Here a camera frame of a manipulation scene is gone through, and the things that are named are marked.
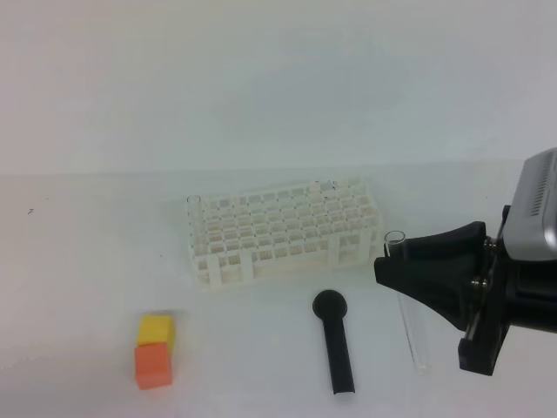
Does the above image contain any yellow cube block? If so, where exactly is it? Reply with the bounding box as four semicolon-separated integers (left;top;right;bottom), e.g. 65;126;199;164
137;314;176;352

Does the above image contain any orange cube block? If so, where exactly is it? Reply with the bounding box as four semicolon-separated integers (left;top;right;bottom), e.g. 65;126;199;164
134;342;172;390

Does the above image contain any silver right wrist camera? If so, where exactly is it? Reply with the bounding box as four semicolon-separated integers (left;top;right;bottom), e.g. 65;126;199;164
503;148;556;262

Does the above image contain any white test tube rack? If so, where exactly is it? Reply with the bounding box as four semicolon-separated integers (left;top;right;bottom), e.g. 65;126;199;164
187;178;385;291

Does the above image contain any glass test tube in rack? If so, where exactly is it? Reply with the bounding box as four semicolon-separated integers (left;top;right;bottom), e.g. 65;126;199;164
187;195;205;244

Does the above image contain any black spoon-shaped tool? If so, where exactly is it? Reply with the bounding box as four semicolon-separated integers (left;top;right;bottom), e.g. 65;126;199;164
312;289;355;394

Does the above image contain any clear glass test tube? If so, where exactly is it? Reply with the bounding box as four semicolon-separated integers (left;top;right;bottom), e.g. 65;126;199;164
384;230;431;376

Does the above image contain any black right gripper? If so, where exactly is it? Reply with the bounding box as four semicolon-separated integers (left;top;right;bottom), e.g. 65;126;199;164
374;221;556;374

